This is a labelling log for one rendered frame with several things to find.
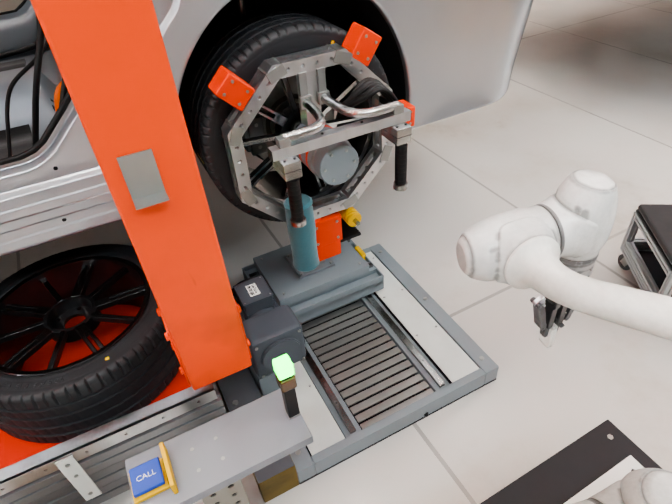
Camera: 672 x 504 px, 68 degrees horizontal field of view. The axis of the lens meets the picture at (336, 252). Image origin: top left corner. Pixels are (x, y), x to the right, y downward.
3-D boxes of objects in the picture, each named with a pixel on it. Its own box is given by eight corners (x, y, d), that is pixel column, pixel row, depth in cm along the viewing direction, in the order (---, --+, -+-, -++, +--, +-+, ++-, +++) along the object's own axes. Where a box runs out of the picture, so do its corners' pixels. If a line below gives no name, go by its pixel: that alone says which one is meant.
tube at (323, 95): (368, 90, 153) (368, 55, 146) (404, 113, 139) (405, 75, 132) (317, 104, 147) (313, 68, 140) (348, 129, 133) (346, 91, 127)
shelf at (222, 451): (287, 391, 137) (286, 385, 135) (314, 442, 126) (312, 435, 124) (128, 466, 124) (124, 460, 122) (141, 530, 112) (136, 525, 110)
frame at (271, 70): (382, 185, 185) (382, 30, 150) (392, 193, 180) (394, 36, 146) (243, 233, 168) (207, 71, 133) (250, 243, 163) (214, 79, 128)
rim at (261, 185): (223, 17, 151) (196, 169, 175) (249, 36, 135) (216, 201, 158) (359, 51, 179) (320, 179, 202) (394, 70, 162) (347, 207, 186)
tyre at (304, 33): (202, -19, 143) (170, 187, 174) (227, -3, 127) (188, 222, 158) (383, 33, 179) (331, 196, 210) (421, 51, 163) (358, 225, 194)
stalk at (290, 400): (296, 404, 131) (286, 355, 117) (301, 414, 128) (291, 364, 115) (284, 410, 130) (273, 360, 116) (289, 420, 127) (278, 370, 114)
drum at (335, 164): (330, 151, 166) (327, 110, 157) (362, 179, 151) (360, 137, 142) (291, 163, 161) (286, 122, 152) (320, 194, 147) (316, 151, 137)
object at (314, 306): (344, 244, 238) (343, 228, 232) (383, 290, 213) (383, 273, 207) (245, 282, 222) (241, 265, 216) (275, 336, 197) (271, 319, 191)
